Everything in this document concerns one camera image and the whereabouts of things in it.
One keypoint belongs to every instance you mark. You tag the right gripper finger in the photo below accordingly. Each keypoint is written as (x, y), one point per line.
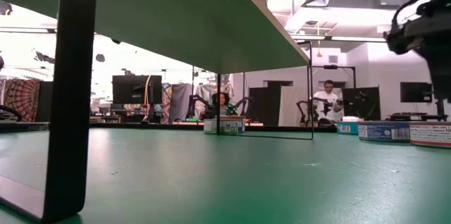
(440, 76)

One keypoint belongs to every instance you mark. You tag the silver-lid can red label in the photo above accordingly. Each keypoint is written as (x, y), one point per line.
(431, 135)

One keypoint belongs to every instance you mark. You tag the small silver-lid fish can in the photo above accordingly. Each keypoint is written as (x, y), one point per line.
(347, 128)
(380, 132)
(232, 126)

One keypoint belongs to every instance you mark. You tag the black background robot arm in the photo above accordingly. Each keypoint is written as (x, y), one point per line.
(192, 106)
(245, 102)
(301, 111)

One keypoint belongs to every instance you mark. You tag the wooden shelf riser black legs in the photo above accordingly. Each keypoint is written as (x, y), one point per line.
(176, 12)

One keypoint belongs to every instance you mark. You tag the dark low table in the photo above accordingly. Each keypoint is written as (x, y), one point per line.
(415, 116)

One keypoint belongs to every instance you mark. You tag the ceiling light bar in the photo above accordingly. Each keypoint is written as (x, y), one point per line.
(352, 38)

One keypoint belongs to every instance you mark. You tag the black partition panel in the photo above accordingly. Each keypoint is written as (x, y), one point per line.
(366, 99)
(264, 104)

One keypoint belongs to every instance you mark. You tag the small orange pendant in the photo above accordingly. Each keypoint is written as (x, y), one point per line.
(319, 54)

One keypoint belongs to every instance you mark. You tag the person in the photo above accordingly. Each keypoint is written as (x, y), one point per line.
(223, 101)
(327, 104)

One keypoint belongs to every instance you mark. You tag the white partition panel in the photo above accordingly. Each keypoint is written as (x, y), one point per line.
(290, 107)

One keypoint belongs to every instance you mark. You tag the wooden background table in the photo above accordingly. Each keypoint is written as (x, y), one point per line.
(253, 124)

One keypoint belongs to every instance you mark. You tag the green table mat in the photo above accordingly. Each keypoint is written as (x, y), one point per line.
(225, 174)

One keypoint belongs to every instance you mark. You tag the grey hanging cloth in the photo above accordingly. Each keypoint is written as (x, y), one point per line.
(179, 97)

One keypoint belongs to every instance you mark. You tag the black background monitor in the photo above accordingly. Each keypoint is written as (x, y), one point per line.
(130, 90)

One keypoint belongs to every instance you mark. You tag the dark cabinet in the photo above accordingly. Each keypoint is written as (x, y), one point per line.
(44, 100)

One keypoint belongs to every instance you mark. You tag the red patterned tapestry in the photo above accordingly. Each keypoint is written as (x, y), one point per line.
(21, 99)

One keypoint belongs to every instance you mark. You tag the black ceiling spotlight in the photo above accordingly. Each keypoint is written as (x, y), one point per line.
(5, 8)

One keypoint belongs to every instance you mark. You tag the black wall screen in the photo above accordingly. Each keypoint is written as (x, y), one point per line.
(412, 92)

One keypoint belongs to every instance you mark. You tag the black camera stand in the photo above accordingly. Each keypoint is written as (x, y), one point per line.
(440, 109)

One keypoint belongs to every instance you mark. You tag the black table frame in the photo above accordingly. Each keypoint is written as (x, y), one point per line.
(282, 129)

